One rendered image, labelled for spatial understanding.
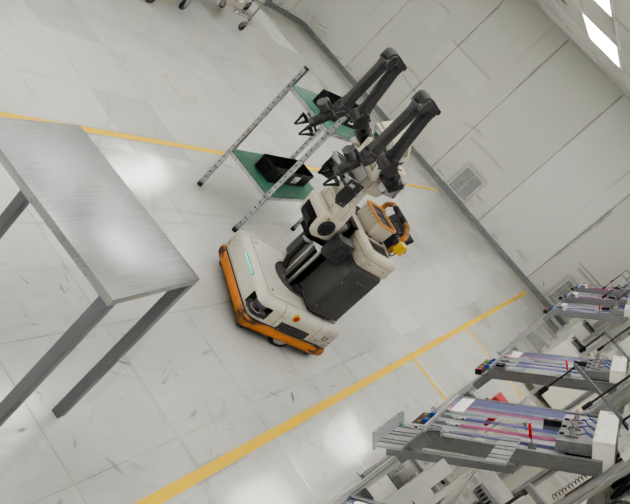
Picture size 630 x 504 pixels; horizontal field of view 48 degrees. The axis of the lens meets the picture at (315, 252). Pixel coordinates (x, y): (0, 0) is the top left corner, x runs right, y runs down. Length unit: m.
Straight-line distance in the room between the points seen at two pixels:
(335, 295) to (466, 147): 8.22
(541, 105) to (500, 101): 0.64
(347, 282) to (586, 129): 8.21
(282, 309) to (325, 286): 0.28
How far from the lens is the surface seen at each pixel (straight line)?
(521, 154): 11.81
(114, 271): 2.09
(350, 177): 3.66
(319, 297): 3.99
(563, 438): 3.00
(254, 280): 3.92
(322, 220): 3.79
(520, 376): 4.40
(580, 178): 11.68
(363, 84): 3.75
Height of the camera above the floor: 1.92
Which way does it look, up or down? 20 degrees down
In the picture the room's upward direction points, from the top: 47 degrees clockwise
